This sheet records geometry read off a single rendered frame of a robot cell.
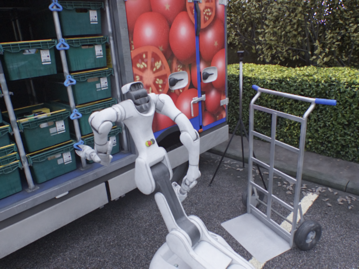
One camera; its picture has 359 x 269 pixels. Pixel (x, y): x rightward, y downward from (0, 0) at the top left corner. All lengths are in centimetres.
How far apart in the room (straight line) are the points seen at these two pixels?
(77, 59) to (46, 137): 66
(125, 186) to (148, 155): 108
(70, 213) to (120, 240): 52
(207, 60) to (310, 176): 177
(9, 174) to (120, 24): 144
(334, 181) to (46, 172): 289
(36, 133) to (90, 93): 55
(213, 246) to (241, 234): 81
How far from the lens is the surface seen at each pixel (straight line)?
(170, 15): 281
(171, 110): 175
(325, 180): 348
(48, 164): 243
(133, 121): 161
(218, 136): 360
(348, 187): 344
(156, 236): 263
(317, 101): 205
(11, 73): 224
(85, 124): 249
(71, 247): 276
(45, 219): 240
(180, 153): 308
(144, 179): 167
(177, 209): 177
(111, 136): 261
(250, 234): 262
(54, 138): 239
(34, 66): 228
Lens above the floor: 168
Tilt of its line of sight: 20 degrees down
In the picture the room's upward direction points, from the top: 4 degrees counter-clockwise
